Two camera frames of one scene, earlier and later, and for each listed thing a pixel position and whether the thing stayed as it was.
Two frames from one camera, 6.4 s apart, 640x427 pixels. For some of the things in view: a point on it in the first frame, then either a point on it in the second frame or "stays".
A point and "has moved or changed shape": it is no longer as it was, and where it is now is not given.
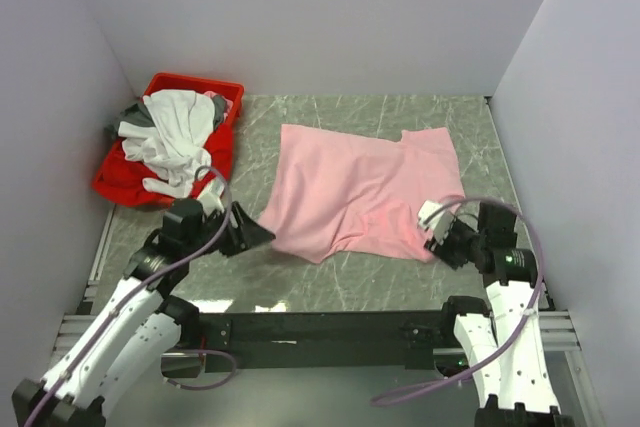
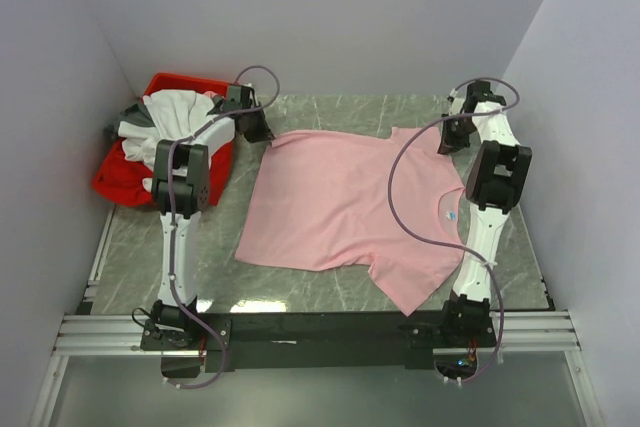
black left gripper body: x=208 y=231 -> x=256 y=110
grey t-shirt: x=137 y=114 stays
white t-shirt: x=175 y=146 stays
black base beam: x=337 y=340 stays
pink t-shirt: x=347 y=193 has moved or changed shape
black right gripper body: x=459 y=244 -> x=459 y=123
